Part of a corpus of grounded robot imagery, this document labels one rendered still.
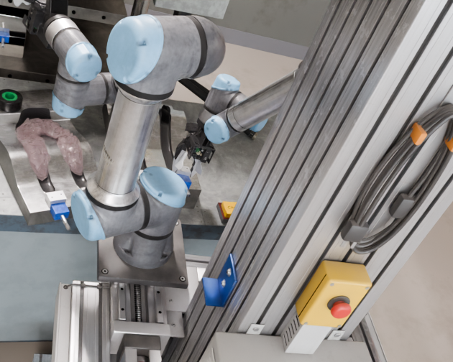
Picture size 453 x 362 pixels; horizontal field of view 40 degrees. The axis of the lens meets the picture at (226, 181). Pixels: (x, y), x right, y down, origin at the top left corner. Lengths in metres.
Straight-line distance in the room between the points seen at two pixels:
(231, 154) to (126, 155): 1.19
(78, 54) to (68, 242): 0.87
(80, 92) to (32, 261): 0.85
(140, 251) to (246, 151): 1.04
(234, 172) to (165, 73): 1.23
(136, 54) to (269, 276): 0.45
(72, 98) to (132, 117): 0.30
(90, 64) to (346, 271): 0.70
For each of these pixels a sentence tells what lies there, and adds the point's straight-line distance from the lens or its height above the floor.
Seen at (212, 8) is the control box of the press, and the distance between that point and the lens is 2.68.
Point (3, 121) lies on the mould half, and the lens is 2.12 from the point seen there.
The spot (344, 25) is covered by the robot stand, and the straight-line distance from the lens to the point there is 1.04.
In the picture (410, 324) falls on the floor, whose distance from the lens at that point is 3.42.
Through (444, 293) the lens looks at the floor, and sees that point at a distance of 3.73.
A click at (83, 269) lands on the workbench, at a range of 2.23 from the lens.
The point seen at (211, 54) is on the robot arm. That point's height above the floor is 1.65.
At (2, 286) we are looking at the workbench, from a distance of 2.27.
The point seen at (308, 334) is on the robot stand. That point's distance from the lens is 1.23.
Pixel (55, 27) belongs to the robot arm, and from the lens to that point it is 1.48.
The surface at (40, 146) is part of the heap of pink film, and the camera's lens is 1.99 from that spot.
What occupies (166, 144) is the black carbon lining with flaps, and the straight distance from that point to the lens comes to 2.19.
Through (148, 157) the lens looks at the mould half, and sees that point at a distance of 2.11.
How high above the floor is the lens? 2.18
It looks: 38 degrees down
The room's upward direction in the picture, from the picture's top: 24 degrees clockwise
